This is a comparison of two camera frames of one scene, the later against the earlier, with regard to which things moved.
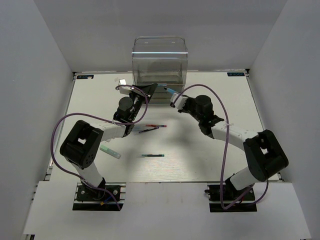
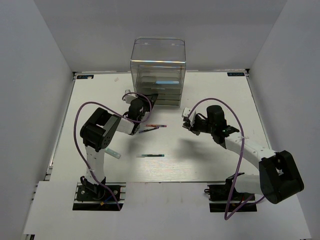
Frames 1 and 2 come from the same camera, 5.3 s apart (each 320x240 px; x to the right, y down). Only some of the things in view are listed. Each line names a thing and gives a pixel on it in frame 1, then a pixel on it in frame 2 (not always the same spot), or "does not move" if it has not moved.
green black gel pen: x=154 y=155 does not move
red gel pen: x=158 y=125 does not move
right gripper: x=189 y=100 → x=193 y=126
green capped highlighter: x=110 y=152 does not move
